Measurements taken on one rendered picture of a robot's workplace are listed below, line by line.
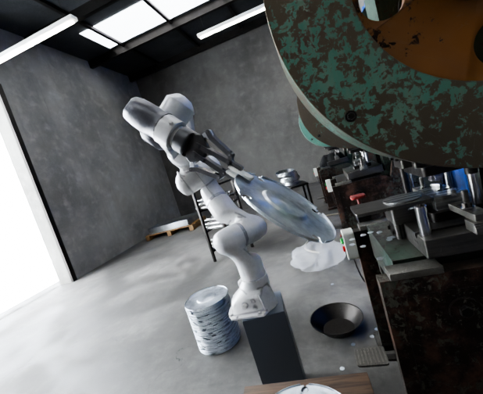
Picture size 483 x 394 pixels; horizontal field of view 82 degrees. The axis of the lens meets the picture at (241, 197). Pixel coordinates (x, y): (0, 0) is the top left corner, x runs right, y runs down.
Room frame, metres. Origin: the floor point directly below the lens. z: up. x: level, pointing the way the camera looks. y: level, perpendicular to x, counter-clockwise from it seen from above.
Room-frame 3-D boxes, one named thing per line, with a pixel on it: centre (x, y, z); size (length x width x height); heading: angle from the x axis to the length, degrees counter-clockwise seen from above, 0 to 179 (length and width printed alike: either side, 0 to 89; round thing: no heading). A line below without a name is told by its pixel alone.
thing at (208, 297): (1.72, 0.41, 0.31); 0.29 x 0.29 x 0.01
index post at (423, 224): (0.81, -0.51, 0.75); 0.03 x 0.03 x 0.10; 74
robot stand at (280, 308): (1.16, 0.05, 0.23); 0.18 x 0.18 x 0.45; 85
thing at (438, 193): (0.94, -0.67, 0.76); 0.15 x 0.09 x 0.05; 164
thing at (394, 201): (0.99, -0.51, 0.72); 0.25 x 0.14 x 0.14; 74
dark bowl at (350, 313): (1.49, -0.32, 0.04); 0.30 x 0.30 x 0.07
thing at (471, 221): (0.78, -0.63, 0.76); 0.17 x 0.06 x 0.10; 164
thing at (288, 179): (4.06, -0.77, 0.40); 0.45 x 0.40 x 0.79; 176
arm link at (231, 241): (1.14, 0.08, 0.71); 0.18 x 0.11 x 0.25; 120
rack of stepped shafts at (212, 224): (3.40, 0.30, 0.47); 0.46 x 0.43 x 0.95; 54
